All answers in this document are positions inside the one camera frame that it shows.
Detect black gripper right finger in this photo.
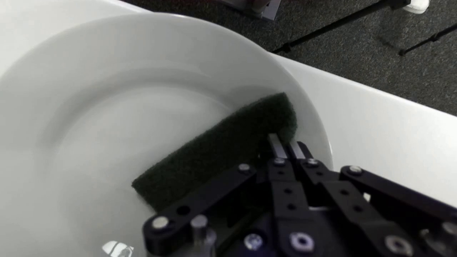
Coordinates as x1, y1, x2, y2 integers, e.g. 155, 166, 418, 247
289, 140, 457, 257

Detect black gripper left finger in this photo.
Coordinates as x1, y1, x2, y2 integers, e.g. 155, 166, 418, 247
141, 133, 329, 257

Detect dark green scouring sponge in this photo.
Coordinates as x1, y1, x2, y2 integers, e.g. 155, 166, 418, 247
131, 91, 299, 214

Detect black tripod leg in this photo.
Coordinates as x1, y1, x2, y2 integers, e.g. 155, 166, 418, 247
271, 0, 411, 54
396, 21, 457, 57

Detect small grey box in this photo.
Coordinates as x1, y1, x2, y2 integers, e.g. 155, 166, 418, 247
218, 0, 284, 21

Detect white ceramic plate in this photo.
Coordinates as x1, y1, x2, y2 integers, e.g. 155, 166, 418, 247
0, 13, 334, 257

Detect white round foot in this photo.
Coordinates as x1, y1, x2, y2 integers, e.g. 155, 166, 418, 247
404, 0, 431, 16

